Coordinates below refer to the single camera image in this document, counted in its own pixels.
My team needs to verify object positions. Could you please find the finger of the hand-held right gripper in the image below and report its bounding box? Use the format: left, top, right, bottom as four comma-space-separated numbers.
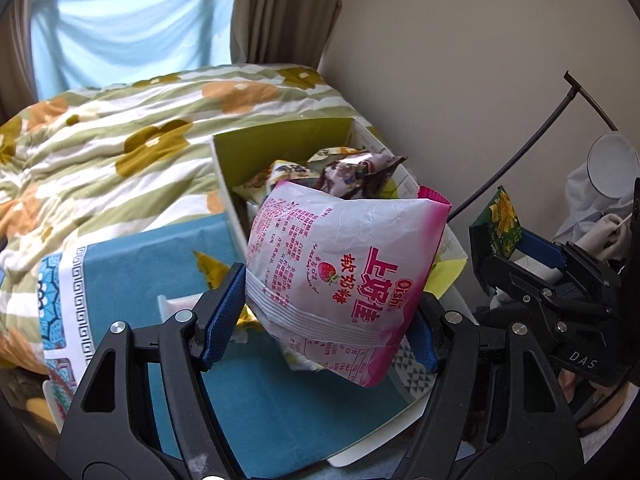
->
520, 232, 622, 292
479, 254, 567, 332

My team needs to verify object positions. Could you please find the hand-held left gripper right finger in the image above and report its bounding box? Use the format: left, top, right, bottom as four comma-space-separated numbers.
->
400, 292, 586, 480

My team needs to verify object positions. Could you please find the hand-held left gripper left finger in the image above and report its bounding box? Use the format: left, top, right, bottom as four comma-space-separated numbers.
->
55, 262, 248, 480

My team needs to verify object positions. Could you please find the dark green snack packet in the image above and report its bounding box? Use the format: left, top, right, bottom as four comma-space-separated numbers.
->
470, 186, 524, 261

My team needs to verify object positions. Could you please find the pink and white snack packet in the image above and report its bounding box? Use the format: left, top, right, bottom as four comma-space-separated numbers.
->
245, 180, 451, 388

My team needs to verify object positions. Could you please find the green and white cardboard box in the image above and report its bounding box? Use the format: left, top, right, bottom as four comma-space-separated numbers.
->
210, 117, 471, 406

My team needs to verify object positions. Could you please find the mauve cartoon snack packet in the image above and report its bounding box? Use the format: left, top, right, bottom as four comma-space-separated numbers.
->
320, 152, 407, 199

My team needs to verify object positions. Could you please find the yellow snack packet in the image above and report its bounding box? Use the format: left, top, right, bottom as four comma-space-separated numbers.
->
194, 250, 236, 291

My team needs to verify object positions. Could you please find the grey cloth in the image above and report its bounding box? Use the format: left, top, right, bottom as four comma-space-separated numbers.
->
552, 159, 637, 251

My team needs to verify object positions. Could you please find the blue patterned table cloth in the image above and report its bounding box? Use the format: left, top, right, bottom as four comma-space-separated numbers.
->
37, 212, 417, 467

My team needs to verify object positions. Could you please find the white round disc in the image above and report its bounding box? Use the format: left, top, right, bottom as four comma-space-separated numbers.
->
587, 132, 640, 197

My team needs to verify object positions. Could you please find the grey-green cartoon snack packet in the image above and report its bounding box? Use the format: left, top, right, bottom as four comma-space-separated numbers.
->
234, 160, 322, 207

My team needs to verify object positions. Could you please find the floral striped blanket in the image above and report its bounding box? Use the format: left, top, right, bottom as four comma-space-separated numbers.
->
0, 62, 374, 377

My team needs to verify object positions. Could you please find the light blue window cloth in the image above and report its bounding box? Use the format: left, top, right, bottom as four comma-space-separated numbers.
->
30, 0, 242, 102

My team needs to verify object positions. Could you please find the beige curtain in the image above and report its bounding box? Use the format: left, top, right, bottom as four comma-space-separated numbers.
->
0, 0, 40, 117
230, 0, 352, 69

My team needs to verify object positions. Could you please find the black curved cable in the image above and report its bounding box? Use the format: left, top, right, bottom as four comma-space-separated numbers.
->
447, 72, 622, 224

